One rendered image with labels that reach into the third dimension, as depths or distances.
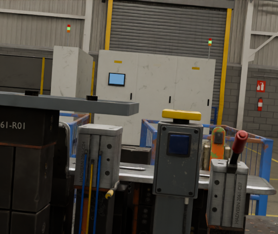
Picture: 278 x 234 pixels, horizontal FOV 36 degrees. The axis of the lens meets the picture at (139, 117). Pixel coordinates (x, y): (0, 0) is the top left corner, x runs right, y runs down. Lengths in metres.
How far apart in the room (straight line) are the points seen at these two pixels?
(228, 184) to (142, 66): 8.10
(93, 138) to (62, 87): 8.09
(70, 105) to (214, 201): 0.35
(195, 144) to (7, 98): 0.29
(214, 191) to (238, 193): 0.04
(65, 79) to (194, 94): 2.65
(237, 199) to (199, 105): 8.20
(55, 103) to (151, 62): 8.27
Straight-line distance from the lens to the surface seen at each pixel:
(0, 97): 0.68
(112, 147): 0.83
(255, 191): 0.97
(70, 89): 8.88
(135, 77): 8.88
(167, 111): 0.66
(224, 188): 0.84
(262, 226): 1.82
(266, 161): 2.99
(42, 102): 0.66
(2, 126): 0.71
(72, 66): 8.89
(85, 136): 0.84
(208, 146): 1.17
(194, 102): 9.00
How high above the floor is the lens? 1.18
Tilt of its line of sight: 3 degrees down
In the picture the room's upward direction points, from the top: 5 degrees clockwise
